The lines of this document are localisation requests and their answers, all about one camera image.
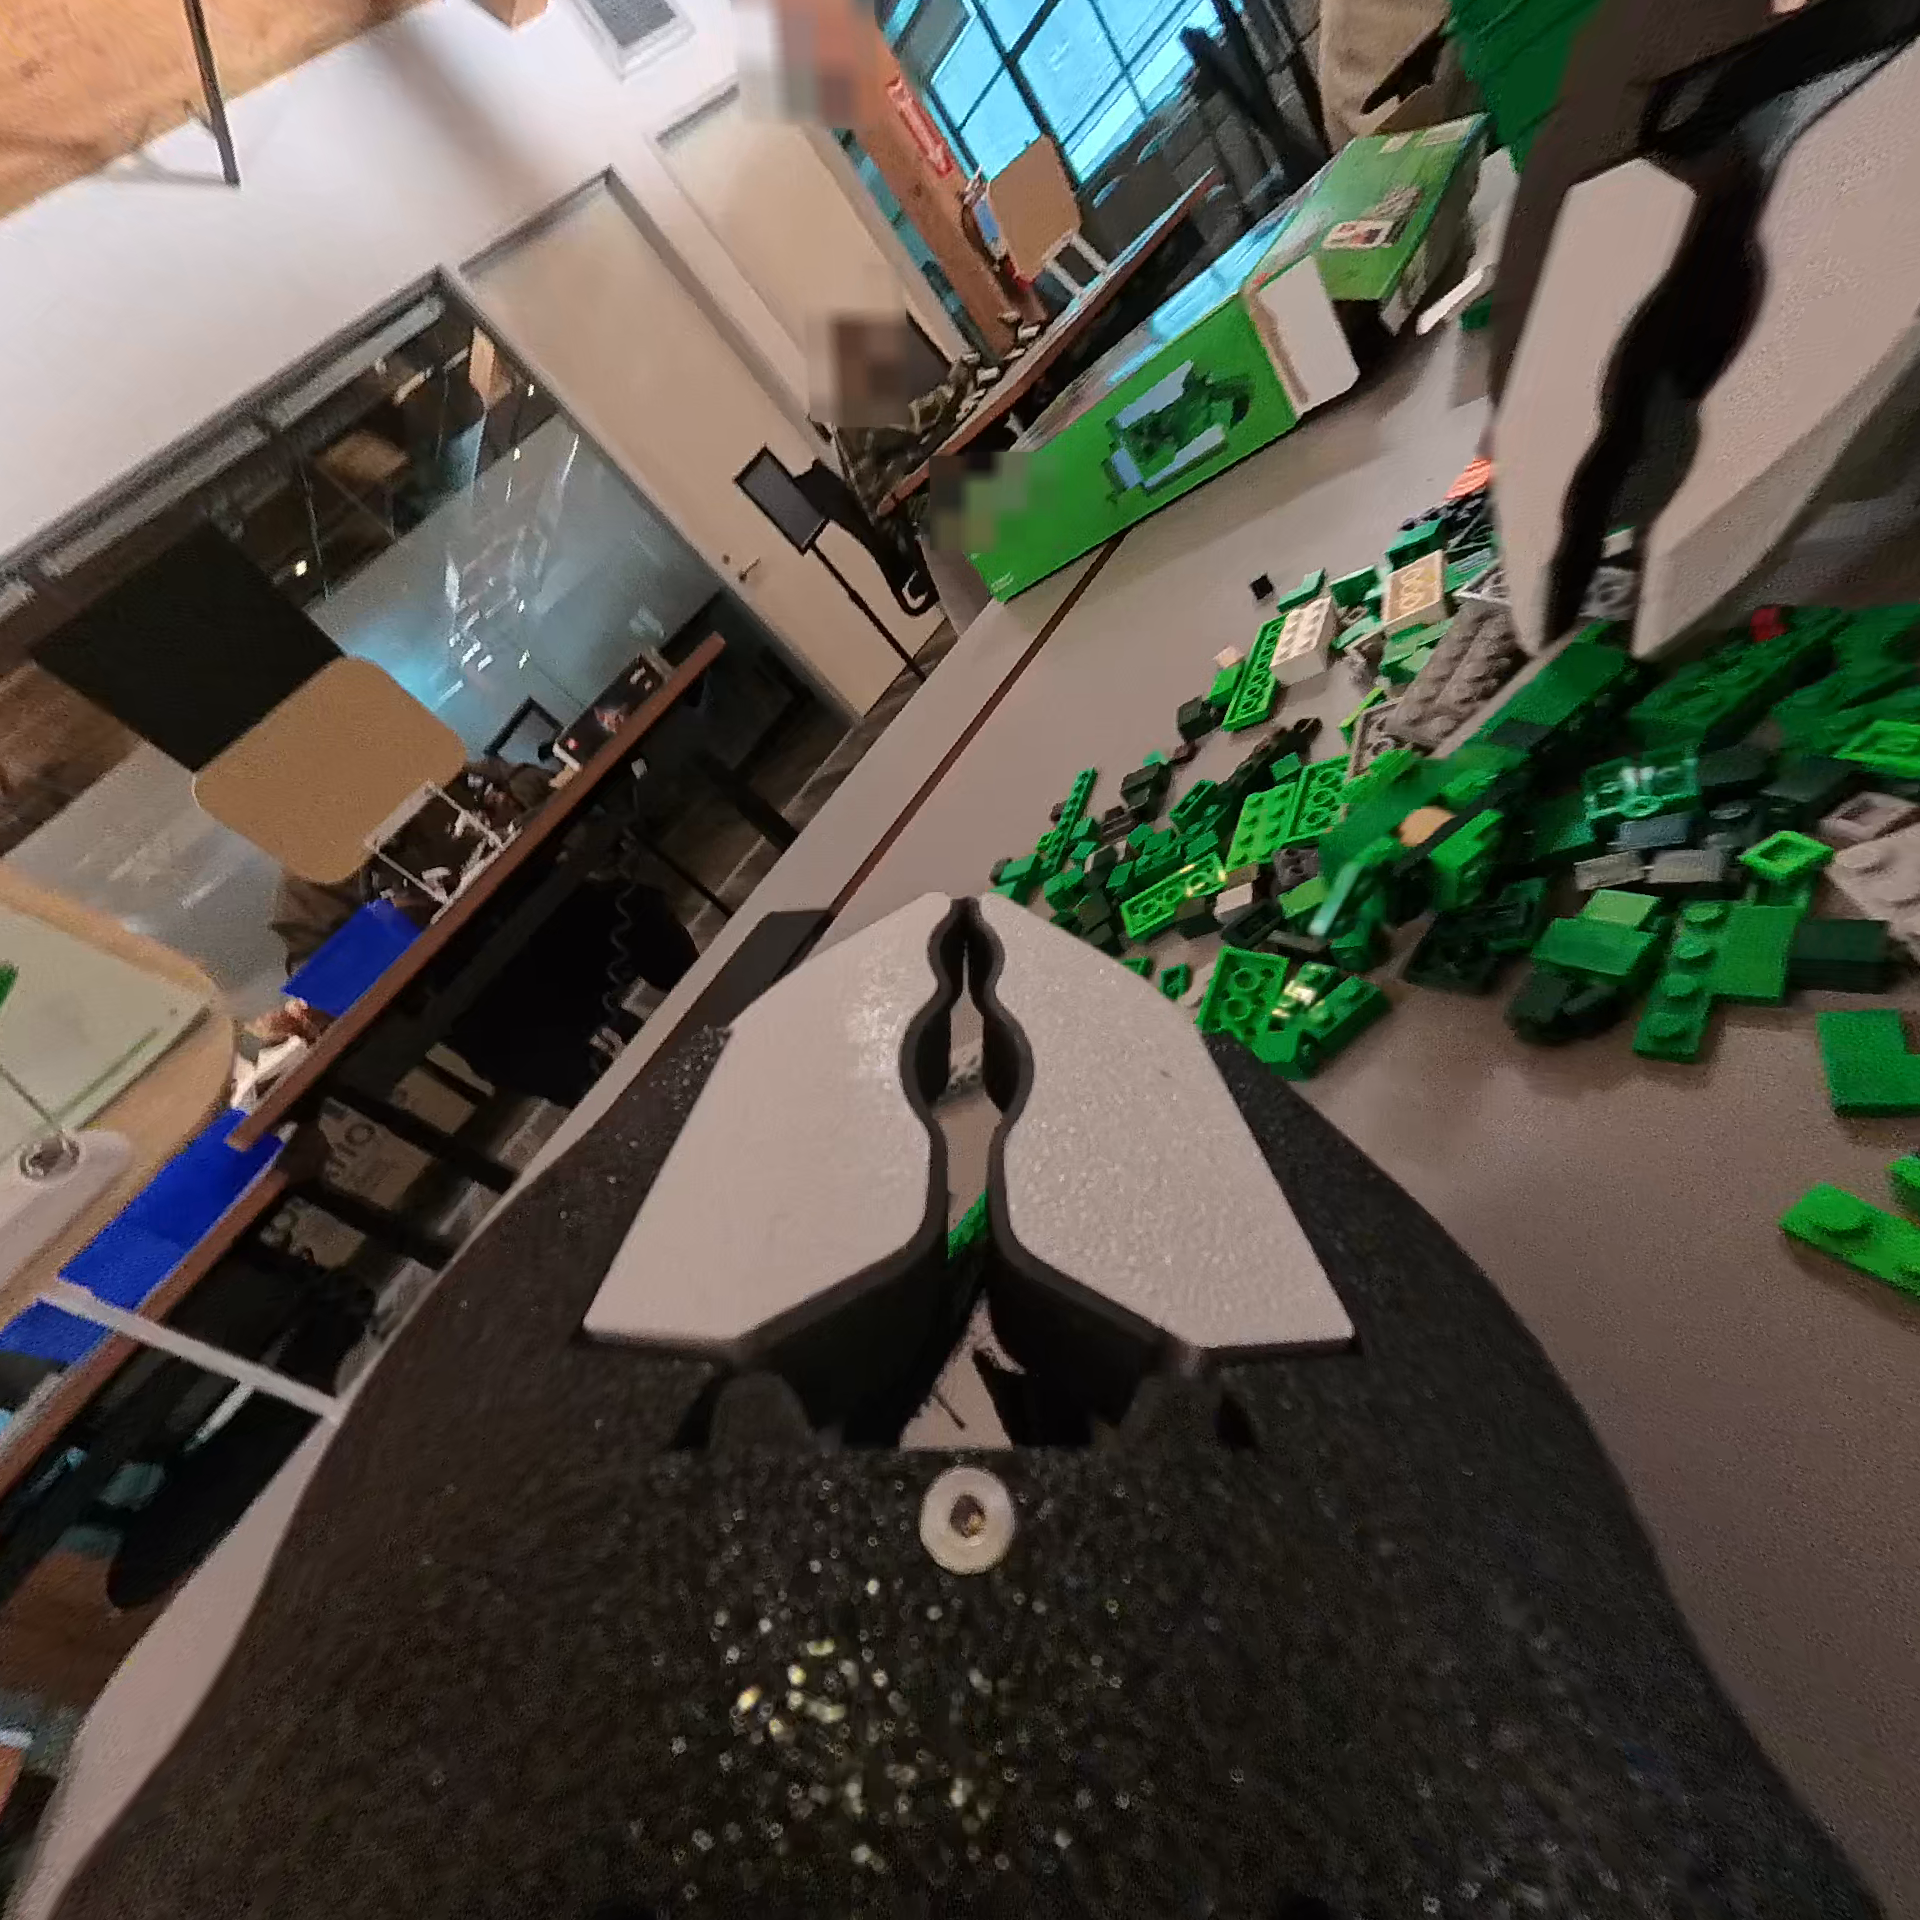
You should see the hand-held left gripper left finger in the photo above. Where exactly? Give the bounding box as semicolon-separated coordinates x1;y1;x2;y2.
578;890;988;1445

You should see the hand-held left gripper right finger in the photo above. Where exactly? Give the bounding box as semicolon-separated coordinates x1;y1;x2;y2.
976;891;1359;1450

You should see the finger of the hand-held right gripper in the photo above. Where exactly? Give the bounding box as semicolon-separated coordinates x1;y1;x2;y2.
1623;53;1920;665
1488;153;1708;656

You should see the pile of green toy bricks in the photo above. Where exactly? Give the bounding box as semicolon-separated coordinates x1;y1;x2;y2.
989;497;1920;1081

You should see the black desk panel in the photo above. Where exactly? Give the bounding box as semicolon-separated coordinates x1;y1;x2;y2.
732;907;830;1000

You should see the wooden-edged desk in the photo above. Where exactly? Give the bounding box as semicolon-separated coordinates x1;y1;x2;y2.
0;630;728;1501
884;165;1225;506

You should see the grey desk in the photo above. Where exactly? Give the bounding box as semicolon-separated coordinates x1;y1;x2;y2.
720;89;1920;1920

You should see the green toy set box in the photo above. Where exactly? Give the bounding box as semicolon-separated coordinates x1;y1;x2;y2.
1252;112;1490;339
966;270;1359;605

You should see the blue storage bin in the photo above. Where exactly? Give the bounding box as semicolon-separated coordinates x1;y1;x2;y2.
285;900;422;1009
0;1110;287;1361

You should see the tan book stand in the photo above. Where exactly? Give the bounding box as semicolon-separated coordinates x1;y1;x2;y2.
982;134;1113;296
194;656;504;909

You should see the large grey studded plate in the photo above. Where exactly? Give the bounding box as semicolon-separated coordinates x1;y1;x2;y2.
1821;833;1920;963

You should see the white strip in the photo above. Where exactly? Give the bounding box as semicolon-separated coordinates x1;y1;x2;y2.
56;1276;344;1419

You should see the black sign stand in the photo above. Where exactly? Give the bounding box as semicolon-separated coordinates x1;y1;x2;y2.
736;449;961;684

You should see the green two-stud plate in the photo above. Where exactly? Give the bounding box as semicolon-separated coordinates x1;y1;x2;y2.
1781;1181;1920;1299

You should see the glass partition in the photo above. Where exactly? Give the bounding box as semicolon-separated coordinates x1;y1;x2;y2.
0;270;840;933

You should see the green L-shaped plate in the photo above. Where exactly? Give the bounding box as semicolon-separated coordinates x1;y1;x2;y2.
1816;1009;1920;1116

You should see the black wall screen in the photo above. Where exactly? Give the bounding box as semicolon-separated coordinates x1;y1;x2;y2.
29;526;350;776

